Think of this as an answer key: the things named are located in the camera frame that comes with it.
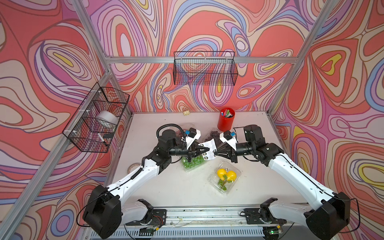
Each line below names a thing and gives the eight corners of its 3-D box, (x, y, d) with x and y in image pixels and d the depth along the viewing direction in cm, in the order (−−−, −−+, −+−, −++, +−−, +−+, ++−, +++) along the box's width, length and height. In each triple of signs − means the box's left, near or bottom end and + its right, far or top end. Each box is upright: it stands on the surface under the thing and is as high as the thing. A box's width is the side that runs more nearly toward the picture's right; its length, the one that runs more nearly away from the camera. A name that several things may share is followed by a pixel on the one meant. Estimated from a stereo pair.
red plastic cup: (218, 131, 110) (221, 118, 99) (217, 121, 117) (219, 107, 106) (232, 131, 110) (236, 118, 99) (230, 121, 117) (233, 107, 106)
